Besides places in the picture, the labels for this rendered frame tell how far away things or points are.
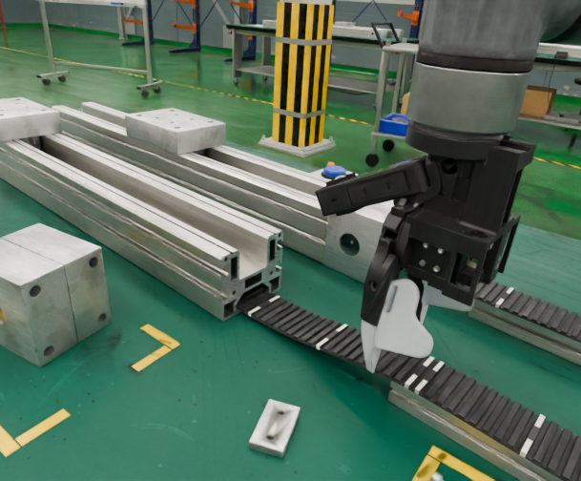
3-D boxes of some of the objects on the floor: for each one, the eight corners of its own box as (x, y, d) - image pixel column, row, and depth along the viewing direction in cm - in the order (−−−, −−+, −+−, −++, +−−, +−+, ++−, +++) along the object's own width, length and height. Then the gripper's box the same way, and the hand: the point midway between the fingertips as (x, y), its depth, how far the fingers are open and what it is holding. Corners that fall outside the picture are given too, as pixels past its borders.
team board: (36, 85, 585) (2, -107, 497) (65, 80, 628) (37, -97, 540) (143, 98, 550) (126, -106, 461) (165, 92, 593) (154, -95, 504)
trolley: (496, 169, 378) (532, 31, 332) (491, 189, 333) (532, 34, 287) (372, 147, 414) (389, 21, 368) (353, 163, 369) (369, 22, 323)
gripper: (491, 165, 26) (423, 430, 36) (558, 128, 36) (490, 345, 46) (363, 133, 31) (332, 374, 41) (452, 108, 41) (410, 307, 50)
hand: (390, 335), depth 44 cm, fingers open, 8 cm apart
